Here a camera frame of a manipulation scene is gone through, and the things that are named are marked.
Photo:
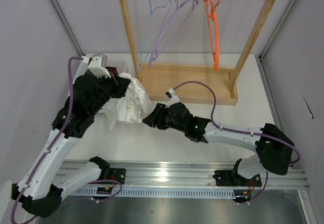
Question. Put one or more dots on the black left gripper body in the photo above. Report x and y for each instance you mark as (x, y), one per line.
(109, 87)

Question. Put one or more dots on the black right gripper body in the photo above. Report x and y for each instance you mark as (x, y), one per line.
(165, 121)

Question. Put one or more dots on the white skirt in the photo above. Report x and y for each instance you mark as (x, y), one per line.
(131, 108)

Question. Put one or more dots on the orange plastic hanger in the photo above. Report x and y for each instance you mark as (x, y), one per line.
(213, 29)

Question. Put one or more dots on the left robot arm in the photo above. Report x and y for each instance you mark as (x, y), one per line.
(40, 192)

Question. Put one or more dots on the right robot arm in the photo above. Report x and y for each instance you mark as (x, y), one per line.
(272, 148)

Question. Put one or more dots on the purple plastic hanger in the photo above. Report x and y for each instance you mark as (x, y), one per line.
(155, 53)

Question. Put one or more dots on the wooden clothes rack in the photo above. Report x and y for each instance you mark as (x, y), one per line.
(222, 80)

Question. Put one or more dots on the white plastic basket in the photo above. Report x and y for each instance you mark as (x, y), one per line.
(83, 69)

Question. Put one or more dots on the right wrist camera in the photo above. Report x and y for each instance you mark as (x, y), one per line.
(173, 98)

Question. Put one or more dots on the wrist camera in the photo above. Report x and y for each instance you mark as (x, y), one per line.
(173, 98)
(97, 65)

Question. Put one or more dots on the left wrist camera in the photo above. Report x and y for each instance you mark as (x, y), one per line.
(97, 65)

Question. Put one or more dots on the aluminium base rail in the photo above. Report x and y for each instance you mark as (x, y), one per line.
(197, 175)

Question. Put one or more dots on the white slotted cable duct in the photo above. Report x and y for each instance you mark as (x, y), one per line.
(209, 193)

